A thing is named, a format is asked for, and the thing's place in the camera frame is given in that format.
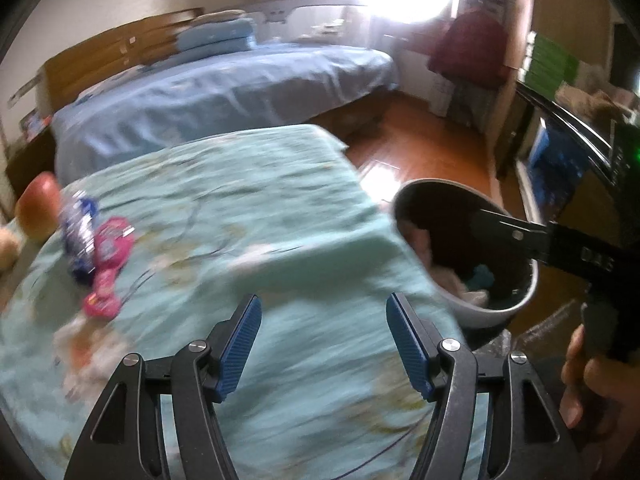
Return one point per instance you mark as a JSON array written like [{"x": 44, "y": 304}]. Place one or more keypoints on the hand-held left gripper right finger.
[{"x": 407, "y": 345}]

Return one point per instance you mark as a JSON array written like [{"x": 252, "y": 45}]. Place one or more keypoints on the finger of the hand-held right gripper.
[{"x": 510, "y": 235}]

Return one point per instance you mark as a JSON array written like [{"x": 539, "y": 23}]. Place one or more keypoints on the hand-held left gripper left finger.
[{"x": 242, "y": 345}]

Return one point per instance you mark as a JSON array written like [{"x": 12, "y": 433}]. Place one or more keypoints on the blue plastic scoop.
[{"x": 481, "y": 276}]

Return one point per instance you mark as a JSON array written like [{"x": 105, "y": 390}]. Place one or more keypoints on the pink tissue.
[{"x": 417, "y": 240}]

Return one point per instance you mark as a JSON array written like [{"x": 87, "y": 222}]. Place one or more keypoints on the person's right hand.
[{"x": 595, "y": 395}]

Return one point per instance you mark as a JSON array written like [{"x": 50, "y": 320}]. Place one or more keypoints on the black glossy cabinet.
[{"x": 565, "y": 125}]

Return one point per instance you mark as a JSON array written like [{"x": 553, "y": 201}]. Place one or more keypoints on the teal flowered blanket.
[{"x": 275, "y": 200}]

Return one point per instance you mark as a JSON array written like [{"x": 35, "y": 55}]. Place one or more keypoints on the brown plush toy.
[{"x": 585, "y": 100}]

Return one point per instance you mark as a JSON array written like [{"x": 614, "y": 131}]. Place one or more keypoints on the pink wrapper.
[{"x": 112, "y": 242}]

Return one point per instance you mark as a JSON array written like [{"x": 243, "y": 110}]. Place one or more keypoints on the stack of green boxes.
[{"x": 550, "y": 65}]

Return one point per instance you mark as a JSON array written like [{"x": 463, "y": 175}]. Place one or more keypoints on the dark red jacket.
[{"x": 470, "y": 50}]

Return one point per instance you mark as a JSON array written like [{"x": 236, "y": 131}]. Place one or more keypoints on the blue plastic wrapper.
[{"x": 79, "y": 240}]

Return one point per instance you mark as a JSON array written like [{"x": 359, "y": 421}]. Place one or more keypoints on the black monitor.
[{"x": 625, "y": 55}]

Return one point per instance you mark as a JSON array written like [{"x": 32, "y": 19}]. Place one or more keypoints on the red yellow apple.
[{"x": 40, "y": 207}]

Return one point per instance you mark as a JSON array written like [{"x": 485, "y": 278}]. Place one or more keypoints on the bed with blue sheet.
[{"x": 225, "y": 95}]

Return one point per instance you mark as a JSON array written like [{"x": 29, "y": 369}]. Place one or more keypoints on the beige soft object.
[{"x": 7, "y": 250}]

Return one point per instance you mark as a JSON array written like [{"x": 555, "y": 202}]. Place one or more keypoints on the dark wooden nightstand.
[{"x": 30, "y": 165}]

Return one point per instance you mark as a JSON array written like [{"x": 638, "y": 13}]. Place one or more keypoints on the folded blue blankets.
[{"x": 215, "y": 35}]

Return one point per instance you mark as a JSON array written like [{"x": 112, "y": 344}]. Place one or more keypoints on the wooden headboard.
[{"x": 100, "y": 55}]

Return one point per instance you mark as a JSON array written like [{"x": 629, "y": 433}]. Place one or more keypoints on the thin pale pillow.
[{"x": 217, "y": 15}]

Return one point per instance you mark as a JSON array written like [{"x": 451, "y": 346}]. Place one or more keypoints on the grey bed guard rail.
[{"x": 310, "y": 5}]

